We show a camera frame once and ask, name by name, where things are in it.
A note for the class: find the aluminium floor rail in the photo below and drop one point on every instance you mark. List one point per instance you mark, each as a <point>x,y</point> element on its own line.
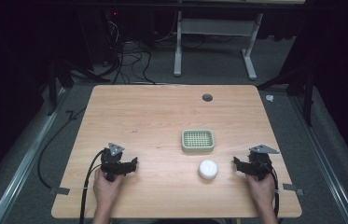
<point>324,158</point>
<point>22,168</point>

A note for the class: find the white metal desk frame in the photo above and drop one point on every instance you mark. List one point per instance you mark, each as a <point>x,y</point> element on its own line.
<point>215,27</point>

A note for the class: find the white round soap bar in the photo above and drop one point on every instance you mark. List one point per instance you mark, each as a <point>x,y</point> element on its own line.
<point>208,169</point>

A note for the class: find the grey tape strip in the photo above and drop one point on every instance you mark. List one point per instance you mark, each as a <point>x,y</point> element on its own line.
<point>59,190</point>
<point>291,187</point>

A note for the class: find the dark computer tower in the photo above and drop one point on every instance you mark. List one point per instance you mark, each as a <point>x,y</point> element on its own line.
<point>100,34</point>

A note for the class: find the green soap dish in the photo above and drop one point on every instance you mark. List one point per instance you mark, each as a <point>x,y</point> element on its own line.
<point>197,141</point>

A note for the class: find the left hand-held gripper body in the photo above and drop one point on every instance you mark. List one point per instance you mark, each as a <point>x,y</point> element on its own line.
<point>111,164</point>

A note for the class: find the person's left hand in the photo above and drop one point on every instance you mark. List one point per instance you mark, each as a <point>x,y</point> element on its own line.
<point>106,189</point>

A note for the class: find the crumpled white paper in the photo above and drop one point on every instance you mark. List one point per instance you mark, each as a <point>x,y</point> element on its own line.
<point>269,98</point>

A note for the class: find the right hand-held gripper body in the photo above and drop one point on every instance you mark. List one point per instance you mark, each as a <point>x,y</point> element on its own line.
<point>260,165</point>

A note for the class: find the person's right hand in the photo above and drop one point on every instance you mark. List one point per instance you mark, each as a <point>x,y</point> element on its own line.
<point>261,191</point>

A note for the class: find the black metal stand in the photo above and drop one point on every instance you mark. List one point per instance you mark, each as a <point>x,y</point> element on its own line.
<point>52,90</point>
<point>308,93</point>

